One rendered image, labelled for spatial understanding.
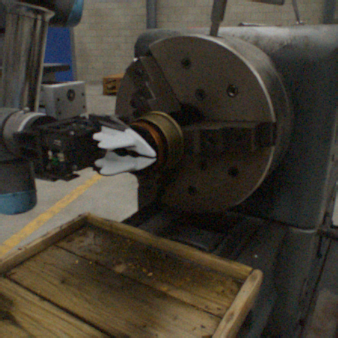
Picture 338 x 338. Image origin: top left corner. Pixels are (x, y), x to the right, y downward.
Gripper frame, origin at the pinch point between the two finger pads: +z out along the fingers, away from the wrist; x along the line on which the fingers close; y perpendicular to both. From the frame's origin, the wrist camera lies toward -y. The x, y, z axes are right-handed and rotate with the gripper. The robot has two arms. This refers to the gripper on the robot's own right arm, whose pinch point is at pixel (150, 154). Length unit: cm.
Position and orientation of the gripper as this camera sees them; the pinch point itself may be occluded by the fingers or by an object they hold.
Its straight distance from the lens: 46.2
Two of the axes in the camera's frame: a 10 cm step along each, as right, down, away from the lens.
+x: 0.0, -9.4, -3.4
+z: 8.3, 1.8, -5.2
